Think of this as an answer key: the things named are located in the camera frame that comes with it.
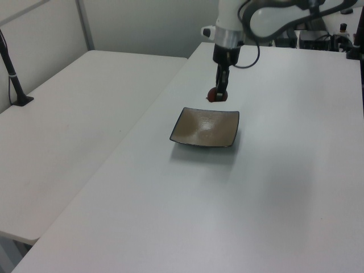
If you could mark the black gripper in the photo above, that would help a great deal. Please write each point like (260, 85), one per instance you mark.
(224, 55)

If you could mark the black stand with white band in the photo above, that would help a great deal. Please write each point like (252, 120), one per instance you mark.
(12, 76)

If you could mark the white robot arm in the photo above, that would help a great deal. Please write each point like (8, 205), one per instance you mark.
(227, 14)

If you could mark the square tan ceramic plate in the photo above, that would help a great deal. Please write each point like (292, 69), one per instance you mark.
(204, 128)

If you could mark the black clamp stand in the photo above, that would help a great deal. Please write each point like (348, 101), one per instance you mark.
(355, 48)

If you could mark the small round brown food item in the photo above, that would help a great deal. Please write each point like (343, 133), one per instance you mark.
(211, 95)

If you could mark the white side table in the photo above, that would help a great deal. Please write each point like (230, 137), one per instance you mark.
(71, 128)

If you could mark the black electronics box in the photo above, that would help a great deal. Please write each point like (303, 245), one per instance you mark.
(314, 39)

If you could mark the grey partition post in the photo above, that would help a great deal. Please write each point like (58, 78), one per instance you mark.
(85, 25)

